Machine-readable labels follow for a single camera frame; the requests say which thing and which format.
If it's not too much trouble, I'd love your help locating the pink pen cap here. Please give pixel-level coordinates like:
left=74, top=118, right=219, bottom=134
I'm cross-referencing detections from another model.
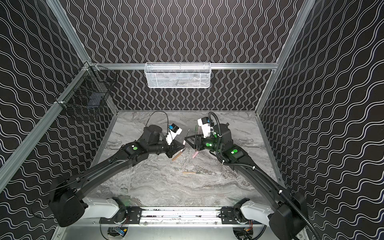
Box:
left=192, top=151, right=199, bottom=159

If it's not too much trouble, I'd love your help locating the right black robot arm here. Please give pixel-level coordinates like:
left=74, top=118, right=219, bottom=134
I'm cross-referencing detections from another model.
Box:
left=185, top=124, right=309, bottom=240

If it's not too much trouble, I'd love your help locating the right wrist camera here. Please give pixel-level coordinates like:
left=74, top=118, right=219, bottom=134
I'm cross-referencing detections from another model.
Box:
left=198, top=117, right=212, bottom=138

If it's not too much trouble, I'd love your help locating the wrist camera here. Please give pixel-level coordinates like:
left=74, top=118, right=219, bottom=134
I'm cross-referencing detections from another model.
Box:
left=198, top=117, right=212, bottom=138
left=166, top=124, right=183, bottom=145

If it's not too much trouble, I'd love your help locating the brown pen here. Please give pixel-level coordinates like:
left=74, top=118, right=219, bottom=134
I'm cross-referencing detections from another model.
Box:
left=172, top=151, right=183, bottom=162

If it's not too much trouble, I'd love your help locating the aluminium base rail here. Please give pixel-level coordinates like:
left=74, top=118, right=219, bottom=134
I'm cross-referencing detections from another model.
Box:
left=61, top=206, right=301, bottom=226

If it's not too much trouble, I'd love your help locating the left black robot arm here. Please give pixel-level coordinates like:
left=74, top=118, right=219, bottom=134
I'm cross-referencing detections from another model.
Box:
left=49, top=124, right=185, bottom=227

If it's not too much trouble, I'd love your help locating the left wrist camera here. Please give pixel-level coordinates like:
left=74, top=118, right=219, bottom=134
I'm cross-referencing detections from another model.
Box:
left=166, top=124, right=183, bottom=145

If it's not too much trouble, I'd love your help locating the white wire mesh basket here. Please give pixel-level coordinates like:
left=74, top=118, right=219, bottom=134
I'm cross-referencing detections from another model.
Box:
left=144, top=62, right=212, bottom=89

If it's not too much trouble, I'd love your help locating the black wire mesh basket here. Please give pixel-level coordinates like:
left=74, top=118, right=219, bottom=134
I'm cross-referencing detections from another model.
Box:
left=59, top=62, right=118, bottom=122

